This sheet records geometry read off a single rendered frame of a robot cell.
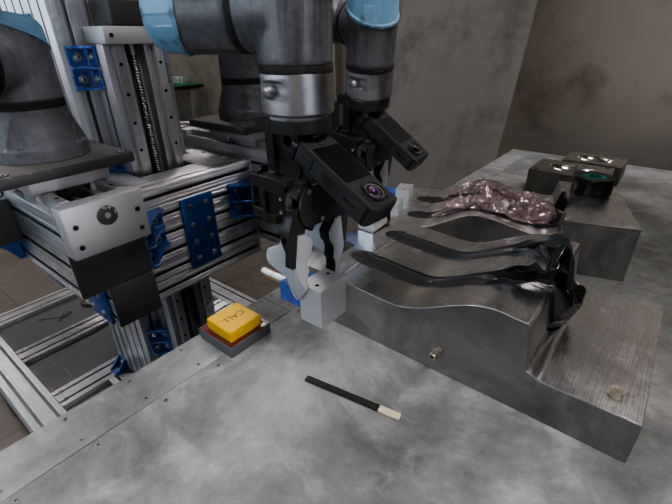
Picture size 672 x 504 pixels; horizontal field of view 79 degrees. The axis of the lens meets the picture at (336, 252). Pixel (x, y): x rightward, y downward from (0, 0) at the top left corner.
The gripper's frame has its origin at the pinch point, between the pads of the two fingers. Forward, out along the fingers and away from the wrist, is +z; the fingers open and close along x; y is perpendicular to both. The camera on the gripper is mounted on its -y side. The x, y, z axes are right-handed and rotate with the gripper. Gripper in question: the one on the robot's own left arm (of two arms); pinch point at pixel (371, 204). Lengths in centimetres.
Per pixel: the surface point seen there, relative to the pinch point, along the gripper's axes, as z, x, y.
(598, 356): 0.5, 10.2, -42.5
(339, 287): -6.6, 27.2, -13.8
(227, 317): 6.2, 33.1, 3.8
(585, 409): 0.3, 19.3, -43.1
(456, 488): 4.3, 34.2, -35.4
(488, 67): 36, -247, 71
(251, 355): 8.9, 34.5, -2.8
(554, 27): 17, -306, 50
